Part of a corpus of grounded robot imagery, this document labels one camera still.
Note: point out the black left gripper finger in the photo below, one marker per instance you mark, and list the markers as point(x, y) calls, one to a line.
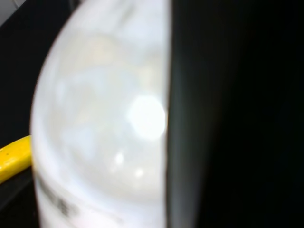
point(236, 117)

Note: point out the white plastic drink bottle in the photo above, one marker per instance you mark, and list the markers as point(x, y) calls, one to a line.
point(99, 118)

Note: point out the yellow banana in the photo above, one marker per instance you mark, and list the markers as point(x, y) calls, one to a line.
point(15, 158)

